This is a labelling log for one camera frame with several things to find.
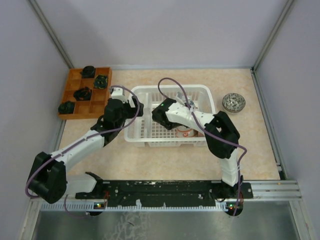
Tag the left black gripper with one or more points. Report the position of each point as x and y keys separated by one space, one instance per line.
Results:
x=133 y=110

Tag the white plastic dish rack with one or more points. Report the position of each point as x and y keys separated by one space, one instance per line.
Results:
x=144 y=131

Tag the grey patterned bowl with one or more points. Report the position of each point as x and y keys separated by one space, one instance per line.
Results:
x=233 y=102

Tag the blue white patterned bowl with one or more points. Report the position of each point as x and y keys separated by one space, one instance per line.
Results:
x=191 y=104

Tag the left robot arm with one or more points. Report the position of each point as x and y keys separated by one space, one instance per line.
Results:
x=48 y=177

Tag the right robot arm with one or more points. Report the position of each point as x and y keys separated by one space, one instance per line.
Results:
x=221 y=135

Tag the wooden compartment tray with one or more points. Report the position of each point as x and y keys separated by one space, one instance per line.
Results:
x=90 y=109

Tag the green black rolled item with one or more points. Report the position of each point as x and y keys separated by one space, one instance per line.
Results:
x=100 y=82

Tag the black orange rolled item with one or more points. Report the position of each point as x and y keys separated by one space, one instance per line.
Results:
x=83 y=94

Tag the dark green rolled item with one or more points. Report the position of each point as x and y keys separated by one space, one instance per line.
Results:
x=66 y=108

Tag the black rolled item top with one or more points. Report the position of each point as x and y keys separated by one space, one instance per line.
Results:
x=88 y=72

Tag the red white patterned bowl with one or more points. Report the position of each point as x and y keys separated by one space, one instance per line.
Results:
x=185 y=132

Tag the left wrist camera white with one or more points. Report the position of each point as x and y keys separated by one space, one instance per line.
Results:
x=118 y=93

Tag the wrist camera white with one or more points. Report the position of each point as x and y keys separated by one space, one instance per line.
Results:
x=181 y=98
x=118 y=93

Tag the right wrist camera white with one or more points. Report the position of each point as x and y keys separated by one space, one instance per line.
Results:
x=181 y=98

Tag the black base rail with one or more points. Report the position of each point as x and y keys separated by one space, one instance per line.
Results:
x=176 y=193

